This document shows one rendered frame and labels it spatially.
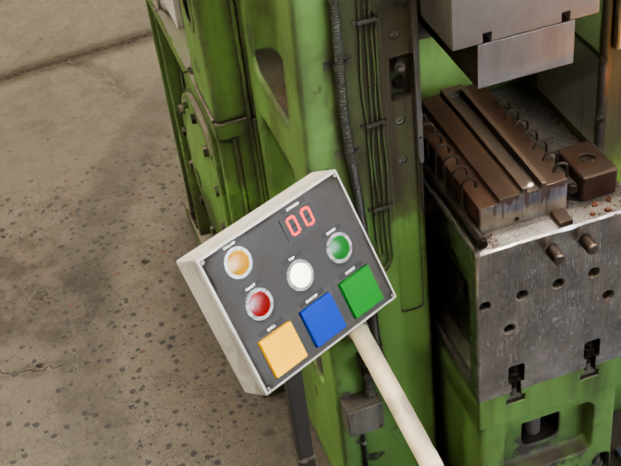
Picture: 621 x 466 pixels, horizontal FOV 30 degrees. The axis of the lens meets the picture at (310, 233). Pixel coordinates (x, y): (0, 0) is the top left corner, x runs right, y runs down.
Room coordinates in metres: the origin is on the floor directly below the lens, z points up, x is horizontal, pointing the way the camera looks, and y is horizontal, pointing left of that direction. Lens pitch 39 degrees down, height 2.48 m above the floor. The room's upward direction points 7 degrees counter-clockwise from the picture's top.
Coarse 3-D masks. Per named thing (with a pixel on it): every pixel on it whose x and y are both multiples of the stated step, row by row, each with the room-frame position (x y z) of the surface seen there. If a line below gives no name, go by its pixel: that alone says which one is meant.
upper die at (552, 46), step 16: (432, 32) 2.04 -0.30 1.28; (528, 32) 1.86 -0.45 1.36; (544, 32) 1.87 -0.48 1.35; (560, 32) 1.88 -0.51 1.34; (448, 48) 1.97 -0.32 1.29; (464, 48) 1.89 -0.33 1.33; (480, 48) 1.84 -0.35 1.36; (496, 48) 1.85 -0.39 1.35; (512, 48) 1.85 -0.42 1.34; (528, 48) 1.86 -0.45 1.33; (544, 48) 1.87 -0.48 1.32; (560, 48) 1.88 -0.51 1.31; (464, 64) 1.90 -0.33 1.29; (480, 64) 1.84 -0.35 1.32; (496, 64) 1.85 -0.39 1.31; (512, 64) 1.85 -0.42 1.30; (528, 64) 1.86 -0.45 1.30; (544, 64) 1.87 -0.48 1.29; (560, 64) 1.88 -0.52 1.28; (480, 80) 1.84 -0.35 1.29; (496, 80) 1.85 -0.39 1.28
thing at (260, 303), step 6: (258, 294) 1.53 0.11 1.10; (264, 294) 1.53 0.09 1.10; (252, 300) 1.52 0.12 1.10; (258, 300) 1.52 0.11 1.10; (264, 300) 1.53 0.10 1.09; (252, 306) 1.51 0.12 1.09; (258, 306) 1.51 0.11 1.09; (264, 306) 1.52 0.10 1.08; (270, 306) 1.52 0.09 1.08; (252, 312) 1.51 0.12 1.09; (258, 312) 1.51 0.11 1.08; (264, 312) 1.51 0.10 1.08
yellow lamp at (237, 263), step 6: (234, 252) 1.56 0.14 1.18; (240, 252) 1.57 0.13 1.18; (228, 258) 1.55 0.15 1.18; (234, 258) 1.55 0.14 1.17; (240, 258) 1.56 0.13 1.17; (246, 258) 1.56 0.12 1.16; (228, 264) 1.54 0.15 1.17; (234, 264) 1.55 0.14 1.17; (240, 264) 1.55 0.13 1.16; (246, 264) 1.55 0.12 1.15; (234, 270) 1.54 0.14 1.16; (240, 270) 1.54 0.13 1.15; (246, 270) 1.55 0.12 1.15
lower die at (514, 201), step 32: (448, 96) 2.24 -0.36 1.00; (480, 96) 2.23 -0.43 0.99; (448, 128) 2.13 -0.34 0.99; (512, 128) 2.09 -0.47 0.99; (448, 160) 2.02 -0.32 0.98; (480, 160) 1.99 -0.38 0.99; (480, 192) 1.89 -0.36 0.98; (512, 192) 1.87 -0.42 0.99; (544, 192) 1.87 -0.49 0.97; (480, 224) 1.84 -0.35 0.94
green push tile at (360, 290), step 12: (348, 276) 1.62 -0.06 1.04; (360, 276) 1.62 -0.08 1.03; (372, 276) 1.63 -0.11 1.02; (348, 288) 1.60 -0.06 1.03; (360, 288) 1.61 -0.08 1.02; (372, 288) 1.62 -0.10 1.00; (348, 300) 1.58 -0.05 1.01; (360, 300) 1.59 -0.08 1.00; (372, 300) 1.60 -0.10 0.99; (360, 312) 1.58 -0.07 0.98
